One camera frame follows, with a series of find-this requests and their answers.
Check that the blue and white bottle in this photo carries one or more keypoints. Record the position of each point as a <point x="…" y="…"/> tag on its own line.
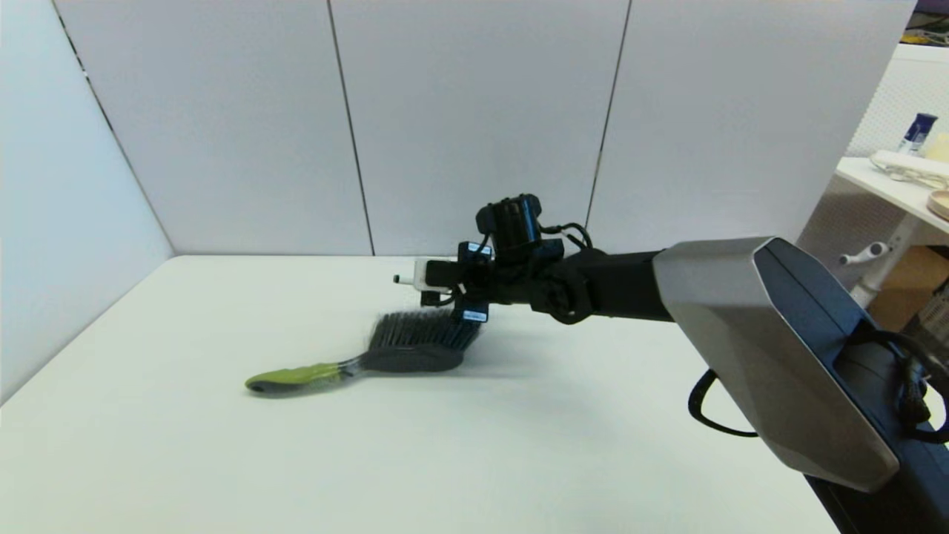
<point x="916" y="133"/>

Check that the white marker with black ends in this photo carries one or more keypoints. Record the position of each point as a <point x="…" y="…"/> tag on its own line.
<point x="406" y="279"/>

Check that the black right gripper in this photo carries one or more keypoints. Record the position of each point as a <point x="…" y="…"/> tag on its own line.
<point x="474" y="285"/>

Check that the white flat device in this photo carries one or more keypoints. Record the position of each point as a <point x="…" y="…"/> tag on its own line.
<point x="908" y="165"/>

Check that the white side table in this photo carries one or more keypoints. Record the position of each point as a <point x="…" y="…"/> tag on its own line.
<point x="886" y="189"/>

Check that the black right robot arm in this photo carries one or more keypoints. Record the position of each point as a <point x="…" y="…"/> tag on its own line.
<point x="778" y="334"/>

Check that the white perforated partition panel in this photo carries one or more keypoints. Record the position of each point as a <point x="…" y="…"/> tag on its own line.
<point x="838" y="215"/>

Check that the dark woven crate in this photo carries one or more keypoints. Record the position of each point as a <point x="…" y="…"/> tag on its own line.
<point x="934" y="319"/>

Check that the pale yellow box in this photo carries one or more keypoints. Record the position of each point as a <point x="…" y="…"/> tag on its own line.
<point x="940" y="148"/>

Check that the wooden bowl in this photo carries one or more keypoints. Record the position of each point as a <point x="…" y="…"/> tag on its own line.
<point x="940" y="205"/>

